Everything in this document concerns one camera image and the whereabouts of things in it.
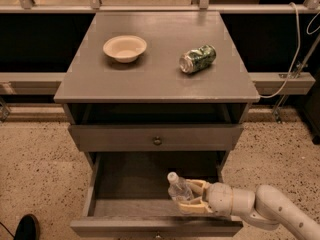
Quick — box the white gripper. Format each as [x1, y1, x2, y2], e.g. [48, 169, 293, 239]
[178, 179, 233, 217]

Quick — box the clear plastic water bottle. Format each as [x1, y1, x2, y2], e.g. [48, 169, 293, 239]
[167, 172, 194, 202]

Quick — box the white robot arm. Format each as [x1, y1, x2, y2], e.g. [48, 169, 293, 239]
[178, 180, 320, 240]

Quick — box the round brass drawer knob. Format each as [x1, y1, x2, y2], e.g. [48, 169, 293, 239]
[153, 136, 162, 146]

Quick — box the open grey middle drawer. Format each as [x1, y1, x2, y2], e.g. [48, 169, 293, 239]
[71, 151, 243, 238]

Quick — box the closed grey top drawer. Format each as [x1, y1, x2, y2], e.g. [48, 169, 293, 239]
[69, 124, 243, 152]

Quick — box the grey wooden drawer cabinet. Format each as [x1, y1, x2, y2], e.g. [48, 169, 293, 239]
[53, 10, 261, 240]

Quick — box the crushed green soda can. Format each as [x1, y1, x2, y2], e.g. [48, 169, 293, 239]
[179, 45, 216, 74]

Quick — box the white paper bowl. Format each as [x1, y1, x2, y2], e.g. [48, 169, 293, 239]
[103, 35, 147, 63]

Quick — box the black shoe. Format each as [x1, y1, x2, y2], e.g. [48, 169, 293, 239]
[13, 214, 40, 240]

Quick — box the white cable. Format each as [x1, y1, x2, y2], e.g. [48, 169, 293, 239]
[259, 1, 320, 100]

